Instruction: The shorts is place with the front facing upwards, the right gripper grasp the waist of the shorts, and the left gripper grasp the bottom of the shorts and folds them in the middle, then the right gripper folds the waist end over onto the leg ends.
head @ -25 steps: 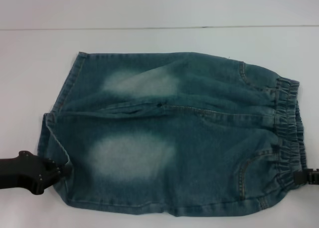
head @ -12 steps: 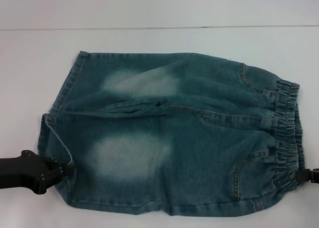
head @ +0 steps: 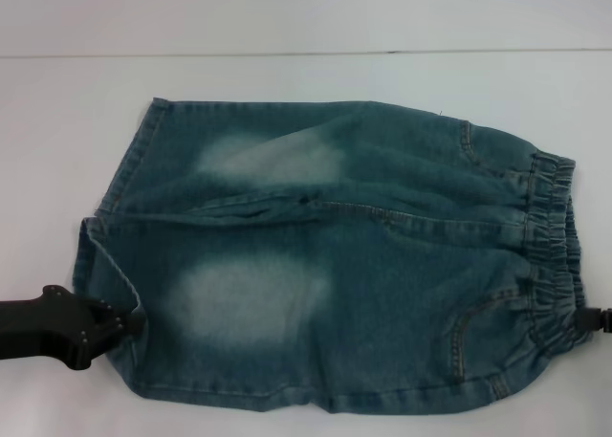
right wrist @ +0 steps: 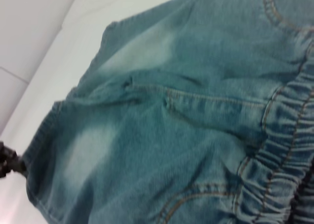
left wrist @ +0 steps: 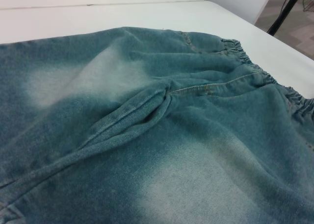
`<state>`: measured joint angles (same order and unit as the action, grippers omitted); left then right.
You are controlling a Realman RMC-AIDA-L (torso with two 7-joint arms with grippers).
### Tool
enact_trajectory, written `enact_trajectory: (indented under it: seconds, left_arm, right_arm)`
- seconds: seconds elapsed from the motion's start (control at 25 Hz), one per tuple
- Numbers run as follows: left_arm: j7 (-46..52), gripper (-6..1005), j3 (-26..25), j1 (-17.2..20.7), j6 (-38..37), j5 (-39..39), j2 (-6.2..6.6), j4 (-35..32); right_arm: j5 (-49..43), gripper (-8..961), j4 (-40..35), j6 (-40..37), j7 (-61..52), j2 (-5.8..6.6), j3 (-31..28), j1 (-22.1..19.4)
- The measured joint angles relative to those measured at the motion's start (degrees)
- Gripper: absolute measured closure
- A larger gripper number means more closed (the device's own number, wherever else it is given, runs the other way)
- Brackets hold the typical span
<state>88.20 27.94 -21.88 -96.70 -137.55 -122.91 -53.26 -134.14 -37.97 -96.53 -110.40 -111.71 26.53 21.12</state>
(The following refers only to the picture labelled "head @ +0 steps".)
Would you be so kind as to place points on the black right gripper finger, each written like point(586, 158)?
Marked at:
point(585, 321)

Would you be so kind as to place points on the blue washed denim shorts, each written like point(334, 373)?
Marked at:
point(334, 193)

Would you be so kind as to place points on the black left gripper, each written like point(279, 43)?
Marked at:
point(43, 320)

